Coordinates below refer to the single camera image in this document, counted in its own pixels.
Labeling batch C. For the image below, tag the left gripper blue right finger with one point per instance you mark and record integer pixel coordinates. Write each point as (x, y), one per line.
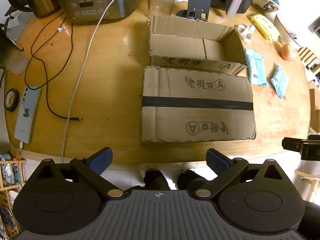
(217, 161)

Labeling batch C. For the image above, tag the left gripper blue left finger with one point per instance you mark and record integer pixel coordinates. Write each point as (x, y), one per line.
(100, 161)

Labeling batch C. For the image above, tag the small blue wipes packet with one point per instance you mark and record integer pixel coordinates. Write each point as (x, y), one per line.
(280, 81)

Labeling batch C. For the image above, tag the large blue wipes packet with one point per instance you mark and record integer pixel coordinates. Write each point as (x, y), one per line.
(257, 74)

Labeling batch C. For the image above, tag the closed cardboard box black tape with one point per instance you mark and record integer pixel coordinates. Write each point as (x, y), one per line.
(180, 105)

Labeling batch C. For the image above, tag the light blue smartphone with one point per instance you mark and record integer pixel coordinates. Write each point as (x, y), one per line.
(26, 114)

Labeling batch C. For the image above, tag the black tape roll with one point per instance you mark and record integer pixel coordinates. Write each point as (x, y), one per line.
(11, 100)

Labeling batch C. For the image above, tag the yellow wet wipes pack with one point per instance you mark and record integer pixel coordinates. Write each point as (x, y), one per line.
(265, 27)

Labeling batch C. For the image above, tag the open cardboard box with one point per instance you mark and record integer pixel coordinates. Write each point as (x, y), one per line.
(182, 43)

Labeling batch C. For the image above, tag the white elastic band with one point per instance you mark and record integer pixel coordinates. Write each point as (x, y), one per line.
(245, 32)

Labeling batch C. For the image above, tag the black phone stand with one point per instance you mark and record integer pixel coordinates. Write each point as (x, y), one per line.
(197, 10)

